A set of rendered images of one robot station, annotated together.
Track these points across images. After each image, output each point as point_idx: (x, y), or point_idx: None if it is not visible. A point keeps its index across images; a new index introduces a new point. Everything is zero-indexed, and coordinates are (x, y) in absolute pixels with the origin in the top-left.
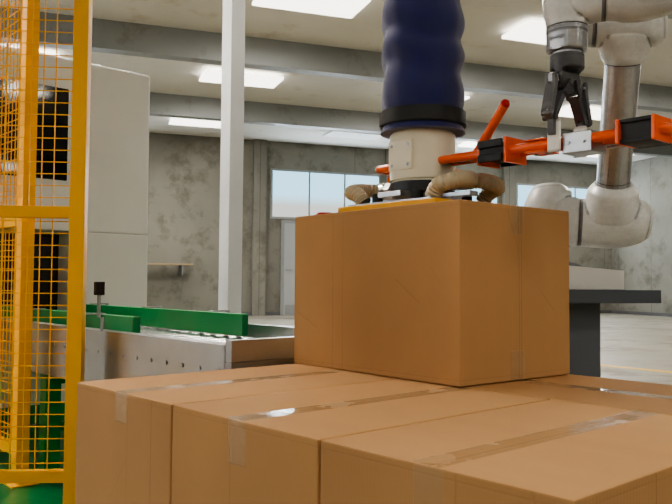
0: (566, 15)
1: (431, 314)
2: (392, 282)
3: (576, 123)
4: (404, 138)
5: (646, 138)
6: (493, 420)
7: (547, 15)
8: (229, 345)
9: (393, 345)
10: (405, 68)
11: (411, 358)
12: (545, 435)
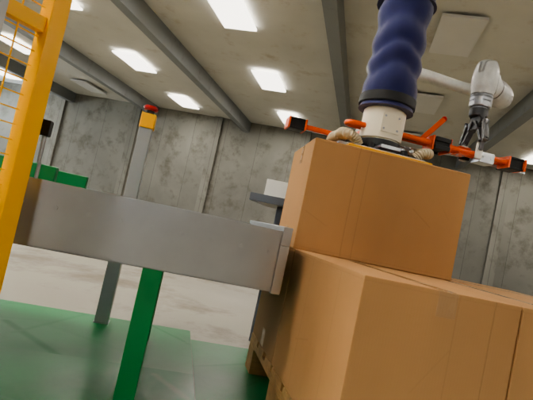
0: (493, 91)
1: (438, 236)
2: (409, 209)
3: (463, 143)
4: (396, 114)
5: (520, 170)
6: None
7: (485, 86)
8: (289, 232)
9: (402, 249)
10: (409, 71)
11: (416, 259)
12: None
